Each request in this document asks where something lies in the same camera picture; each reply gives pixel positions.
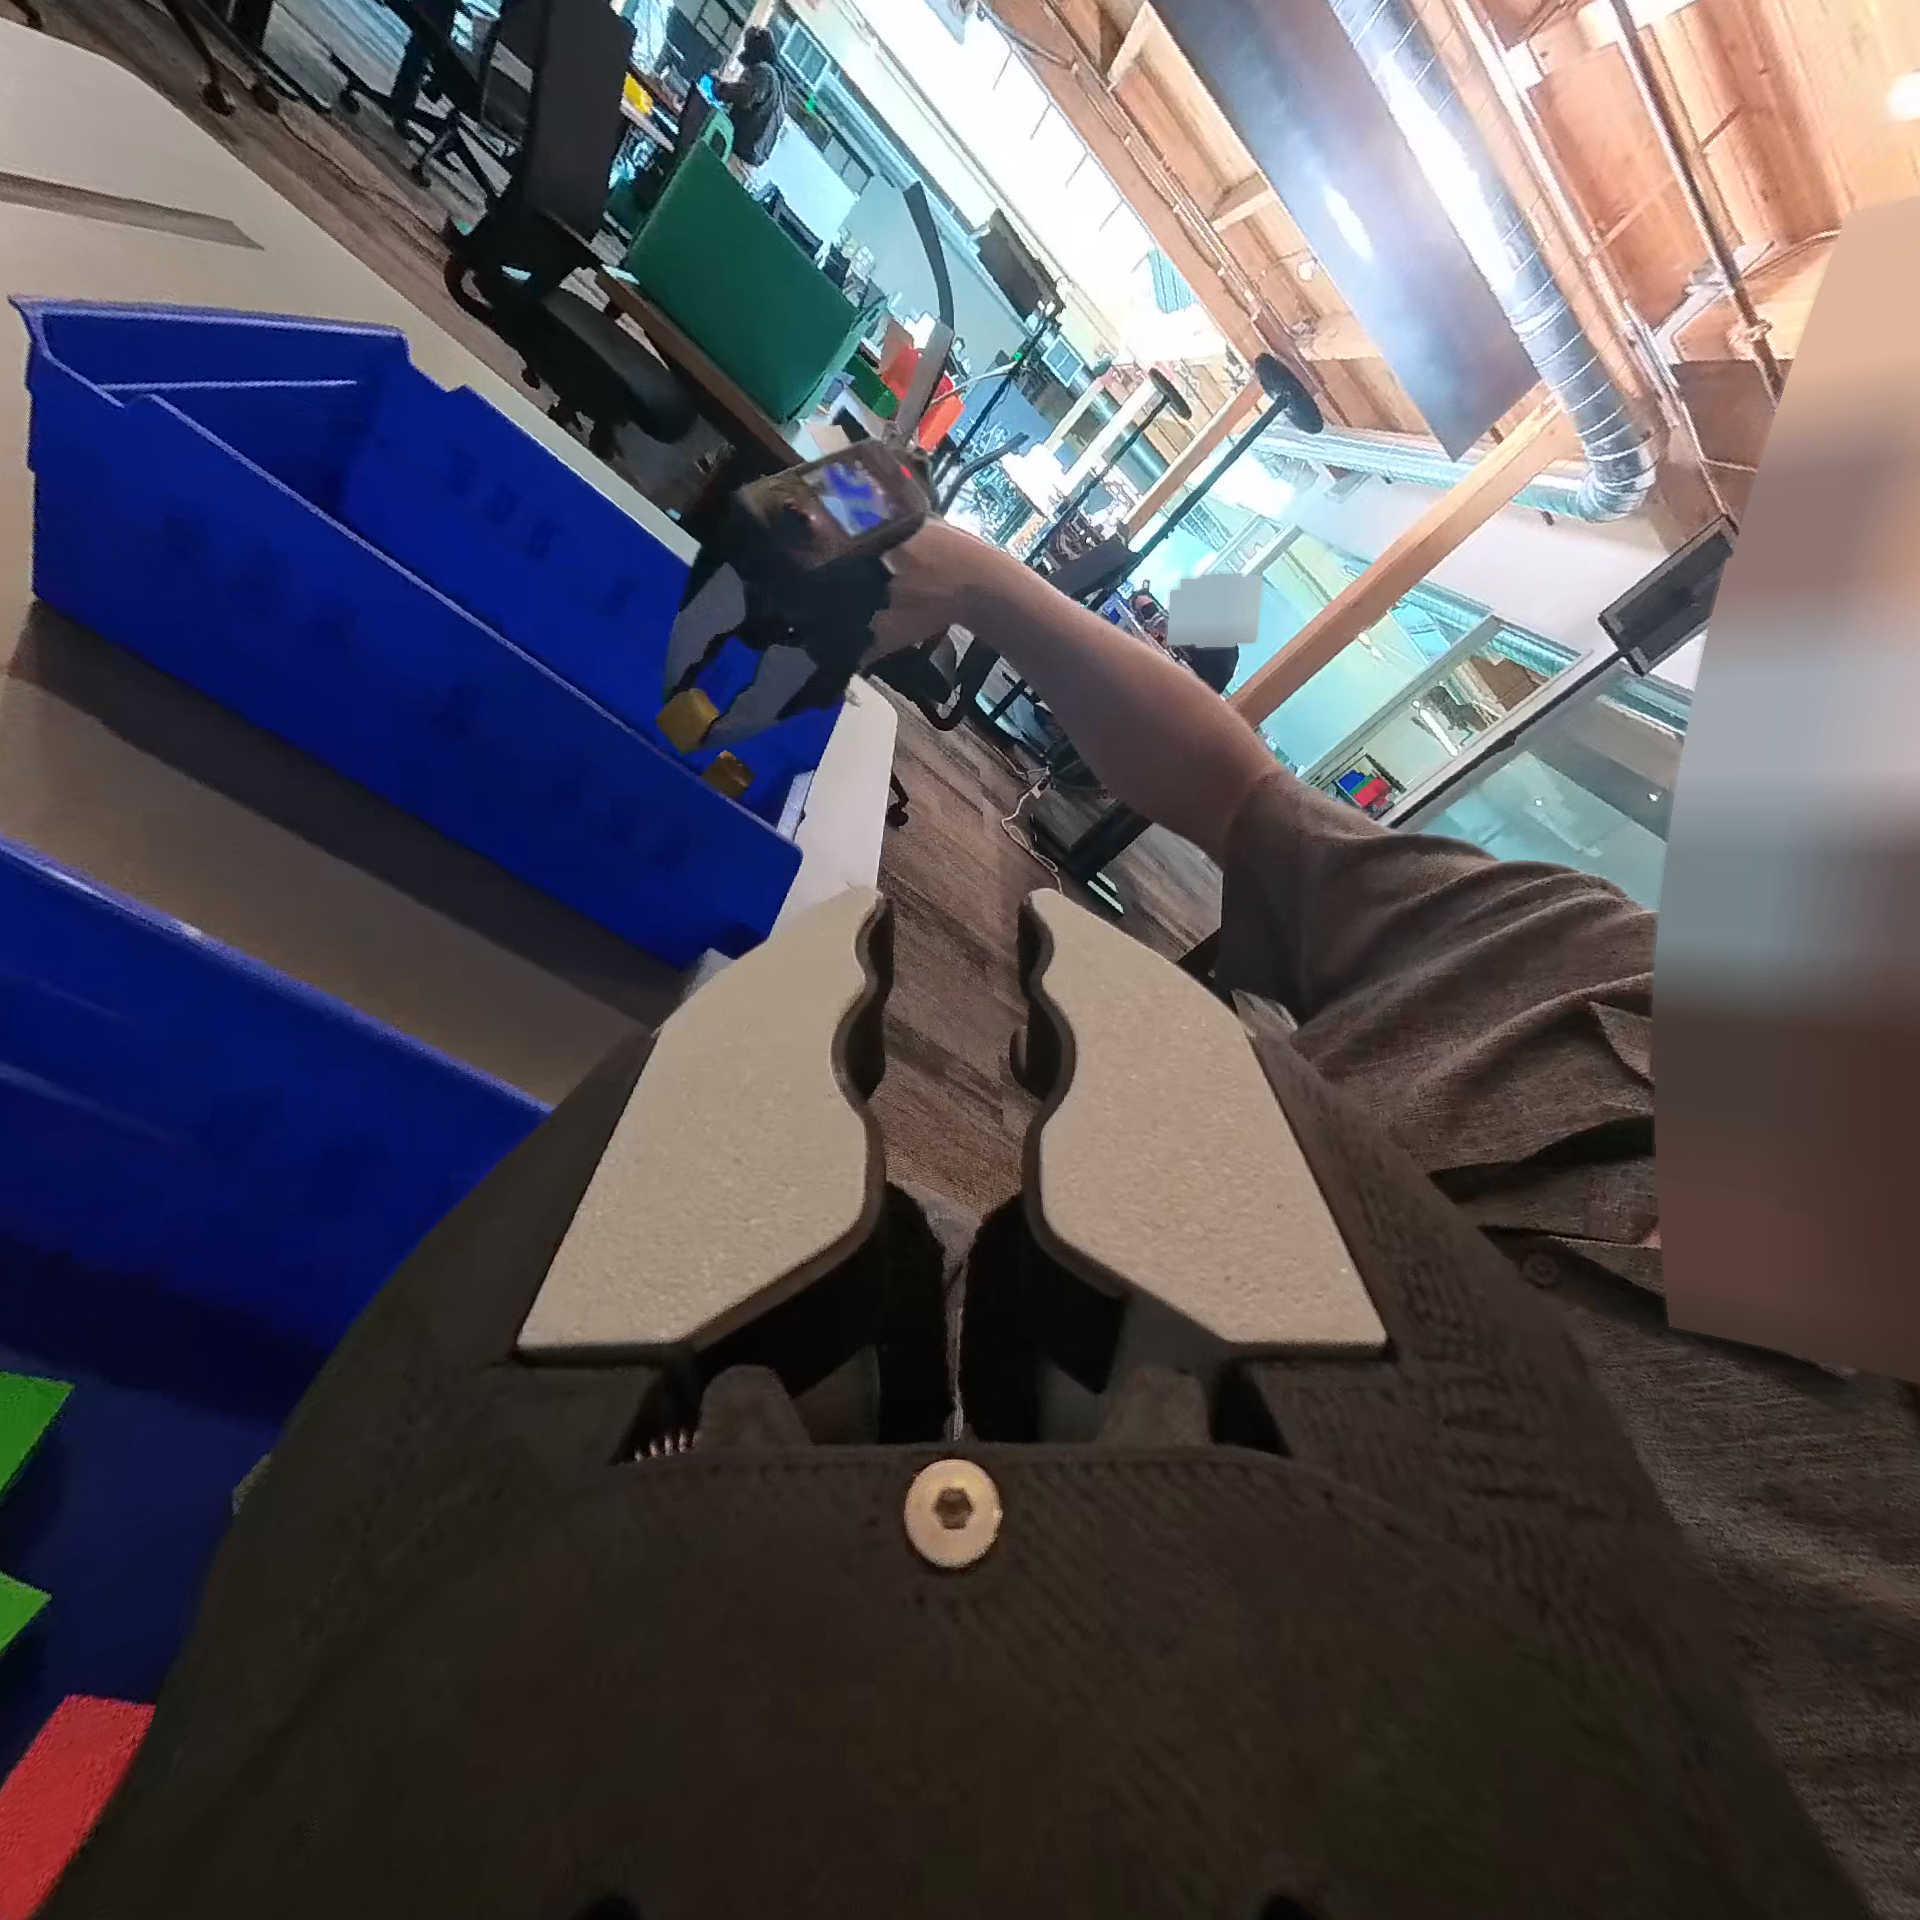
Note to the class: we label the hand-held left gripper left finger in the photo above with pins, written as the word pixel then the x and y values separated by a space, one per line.
pixel 705 1172

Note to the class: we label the person's right hand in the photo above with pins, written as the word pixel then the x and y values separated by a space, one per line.
pixel 922 592

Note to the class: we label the background wooden desk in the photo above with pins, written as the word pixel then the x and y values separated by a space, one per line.
pixel 705 389

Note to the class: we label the small black monitor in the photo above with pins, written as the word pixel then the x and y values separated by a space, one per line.
pixel 1665 592

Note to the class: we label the red cube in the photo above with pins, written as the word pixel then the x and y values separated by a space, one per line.
pixel 67 1779

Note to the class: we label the blue plastic bin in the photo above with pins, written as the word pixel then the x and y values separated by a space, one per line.
pixel 180 1126
pixel 375 676

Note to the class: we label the silver ventilation duct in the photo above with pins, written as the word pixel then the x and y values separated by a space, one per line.
pixel 1576 359

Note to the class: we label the grey desk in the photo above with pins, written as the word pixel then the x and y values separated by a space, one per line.
pixel 225 855

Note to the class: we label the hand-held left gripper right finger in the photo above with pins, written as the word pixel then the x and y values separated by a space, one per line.
pixel 1201 1184

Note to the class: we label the green cube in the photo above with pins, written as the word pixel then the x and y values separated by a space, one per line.
pixel 13 1607
pixel 24 1424

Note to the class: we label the green board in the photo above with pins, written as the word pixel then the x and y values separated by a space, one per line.
pixel 733 284

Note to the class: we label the yellow cube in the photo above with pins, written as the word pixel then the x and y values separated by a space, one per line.
pixel 690 722
pixel 730 775

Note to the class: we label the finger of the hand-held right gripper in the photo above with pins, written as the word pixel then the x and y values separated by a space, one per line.
pixel 705 629
pixel 780 699

